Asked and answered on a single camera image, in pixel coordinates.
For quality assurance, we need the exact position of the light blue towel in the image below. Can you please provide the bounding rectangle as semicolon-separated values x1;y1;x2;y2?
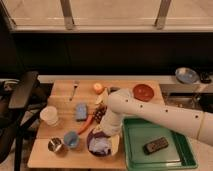
89;137;111;156

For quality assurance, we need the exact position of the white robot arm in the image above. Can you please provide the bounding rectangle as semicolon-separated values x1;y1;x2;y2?
100;89;213;146

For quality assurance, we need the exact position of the purple bowl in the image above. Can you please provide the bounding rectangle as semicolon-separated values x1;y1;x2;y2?
87;129;111;157

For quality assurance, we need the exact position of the red bowl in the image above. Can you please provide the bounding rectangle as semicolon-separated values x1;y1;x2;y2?
133;84;154;102

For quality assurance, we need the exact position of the green plastic tray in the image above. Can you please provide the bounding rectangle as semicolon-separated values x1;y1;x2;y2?
123;118;198;171

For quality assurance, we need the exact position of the bunch of dark grapes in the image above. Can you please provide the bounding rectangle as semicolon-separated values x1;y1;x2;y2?
93;105;107;123

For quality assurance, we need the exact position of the dark brown sponge block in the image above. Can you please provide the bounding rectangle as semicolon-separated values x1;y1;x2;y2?
143;137;169;155

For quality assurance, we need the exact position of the peeled banana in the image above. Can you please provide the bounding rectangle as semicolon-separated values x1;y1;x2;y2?
95;88;108;105

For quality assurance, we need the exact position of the small blue cup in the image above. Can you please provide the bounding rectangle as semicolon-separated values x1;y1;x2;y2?
63;131;79;148

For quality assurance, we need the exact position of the blue sponge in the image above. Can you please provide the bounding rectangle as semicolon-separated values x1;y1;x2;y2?
75;103;87;121

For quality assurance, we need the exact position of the orange fruit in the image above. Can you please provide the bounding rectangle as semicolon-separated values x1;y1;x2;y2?
93;83;104;94

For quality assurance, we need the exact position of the small metal cup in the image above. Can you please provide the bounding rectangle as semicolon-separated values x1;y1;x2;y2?
48;137;63;153

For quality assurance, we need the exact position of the silver fork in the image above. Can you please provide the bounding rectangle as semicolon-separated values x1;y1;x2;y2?
69;80;79;101

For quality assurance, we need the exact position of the white plastic cup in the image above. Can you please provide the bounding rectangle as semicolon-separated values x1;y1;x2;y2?
40;106;59;126

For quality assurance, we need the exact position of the blue grey plate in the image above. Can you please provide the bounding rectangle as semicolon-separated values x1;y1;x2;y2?
175;67;199;84

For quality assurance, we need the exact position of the black office chair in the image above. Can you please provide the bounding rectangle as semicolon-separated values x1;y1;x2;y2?
0;71;48;171

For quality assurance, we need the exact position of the dark object on counter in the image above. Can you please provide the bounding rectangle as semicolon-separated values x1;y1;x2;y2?
200;72;212;84

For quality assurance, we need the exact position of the black handled peeler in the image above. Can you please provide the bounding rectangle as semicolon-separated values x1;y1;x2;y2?
109;87;120;94

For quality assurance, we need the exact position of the window frame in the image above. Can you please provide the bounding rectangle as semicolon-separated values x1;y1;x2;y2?
0;0;213;33

